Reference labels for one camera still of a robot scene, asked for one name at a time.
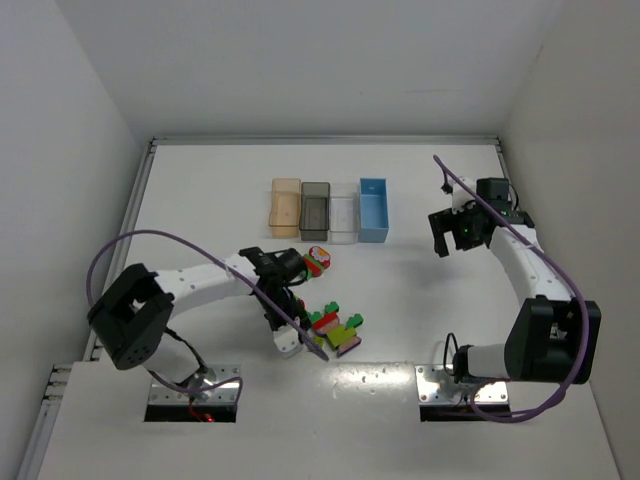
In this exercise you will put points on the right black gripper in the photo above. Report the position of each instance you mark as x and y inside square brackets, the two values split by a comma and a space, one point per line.
[447, 226]

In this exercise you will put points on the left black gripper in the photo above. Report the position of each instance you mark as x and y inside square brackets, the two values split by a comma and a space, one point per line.
[288, 316]

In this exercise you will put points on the red flower lego brick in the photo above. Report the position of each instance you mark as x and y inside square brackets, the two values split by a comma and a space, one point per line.
[321, 256]

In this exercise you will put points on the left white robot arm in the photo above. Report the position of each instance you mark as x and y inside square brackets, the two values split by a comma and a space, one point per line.
[131, 319]

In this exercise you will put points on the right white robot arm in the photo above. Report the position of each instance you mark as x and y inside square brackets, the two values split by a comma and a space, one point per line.
[553, 334]

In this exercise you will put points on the red lime green lego stack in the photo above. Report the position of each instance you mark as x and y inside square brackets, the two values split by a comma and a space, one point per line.
[321, 321]

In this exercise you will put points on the lime purple lego stack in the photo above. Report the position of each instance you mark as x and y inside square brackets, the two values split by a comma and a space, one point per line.
[343, 337]

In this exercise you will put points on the blue container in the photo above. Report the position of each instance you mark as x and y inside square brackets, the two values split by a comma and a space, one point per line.
[373, 211]

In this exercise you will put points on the orange transparent container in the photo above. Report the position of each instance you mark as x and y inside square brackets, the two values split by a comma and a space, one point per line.
[285, 207]

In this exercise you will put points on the clear transparent container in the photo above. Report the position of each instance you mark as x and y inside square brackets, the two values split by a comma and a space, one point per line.
[343, 210]

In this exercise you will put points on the dark grey transparent container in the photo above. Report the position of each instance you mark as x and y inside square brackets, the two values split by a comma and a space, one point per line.
[314, 219]

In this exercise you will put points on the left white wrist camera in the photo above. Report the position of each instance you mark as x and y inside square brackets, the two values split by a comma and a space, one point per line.
[286, 340]

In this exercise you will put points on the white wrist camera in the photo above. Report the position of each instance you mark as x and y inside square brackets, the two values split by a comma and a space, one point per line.
[286, 340]
[461, 199]

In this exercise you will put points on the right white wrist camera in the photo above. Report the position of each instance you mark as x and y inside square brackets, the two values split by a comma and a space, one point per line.
[461, 199]

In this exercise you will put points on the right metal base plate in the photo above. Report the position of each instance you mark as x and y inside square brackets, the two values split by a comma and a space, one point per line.
[437, 388]

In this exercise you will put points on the metal base plate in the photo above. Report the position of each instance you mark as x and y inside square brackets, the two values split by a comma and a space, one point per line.
[437, 388]
[218, 386]

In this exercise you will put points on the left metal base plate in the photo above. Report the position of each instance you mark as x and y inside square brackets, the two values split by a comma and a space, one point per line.
[218, 386]

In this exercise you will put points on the aluminium frame rail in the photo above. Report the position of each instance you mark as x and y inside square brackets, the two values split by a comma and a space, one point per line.
[302, 418]

